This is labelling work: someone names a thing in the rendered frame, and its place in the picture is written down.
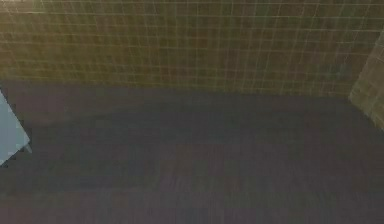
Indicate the pale blue-grey table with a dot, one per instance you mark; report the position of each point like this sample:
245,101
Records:
10,133

